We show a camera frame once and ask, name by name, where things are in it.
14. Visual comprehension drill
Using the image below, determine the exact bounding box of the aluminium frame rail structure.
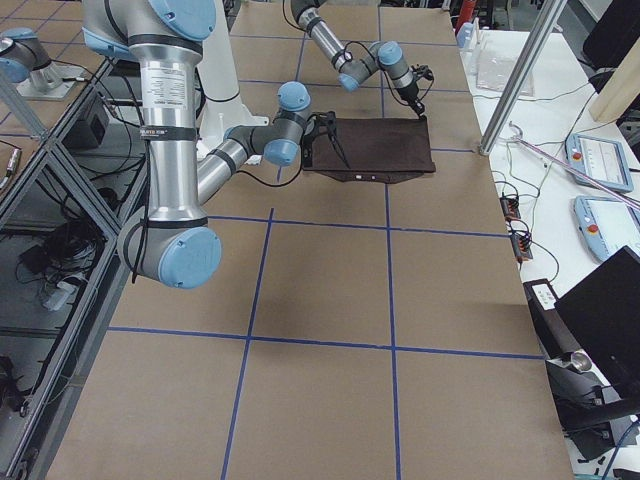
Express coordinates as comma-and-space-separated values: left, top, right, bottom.
1, 47, 145, 479

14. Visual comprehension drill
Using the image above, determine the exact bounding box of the black monitor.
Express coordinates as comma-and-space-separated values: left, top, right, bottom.
556, 247, 639, 398

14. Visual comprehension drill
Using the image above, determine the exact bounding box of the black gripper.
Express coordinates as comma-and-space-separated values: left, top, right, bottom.
301, 112, 350, 169
397, 65, 434, 118

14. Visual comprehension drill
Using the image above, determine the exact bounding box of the aluminium frame post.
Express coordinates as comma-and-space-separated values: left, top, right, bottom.
479, 0, 567, 156

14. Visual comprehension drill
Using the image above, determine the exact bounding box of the red cylinder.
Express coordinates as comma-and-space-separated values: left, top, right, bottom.
455, 0, 476, 31

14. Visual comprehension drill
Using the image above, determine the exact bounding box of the blue teach pendant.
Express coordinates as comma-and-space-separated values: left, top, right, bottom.
573, 195, 640, 262
565, 134, 634, 193

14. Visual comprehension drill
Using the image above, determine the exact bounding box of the metal reacher grabber tool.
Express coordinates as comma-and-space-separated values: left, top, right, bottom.
506, 121, 640, 211

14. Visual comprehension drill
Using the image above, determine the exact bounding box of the near blue teach pendant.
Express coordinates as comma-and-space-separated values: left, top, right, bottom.
573, 195, 640, 262

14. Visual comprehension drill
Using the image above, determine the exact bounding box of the far blue teach pendant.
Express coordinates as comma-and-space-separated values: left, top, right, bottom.
565, 134, 634, 193

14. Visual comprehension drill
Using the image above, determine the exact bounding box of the dark brown t-shirt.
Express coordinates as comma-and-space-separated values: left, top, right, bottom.
302, 117, 436, 184

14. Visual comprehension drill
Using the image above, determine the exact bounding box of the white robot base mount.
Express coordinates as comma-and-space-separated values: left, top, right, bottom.
197, 0, 269, 161

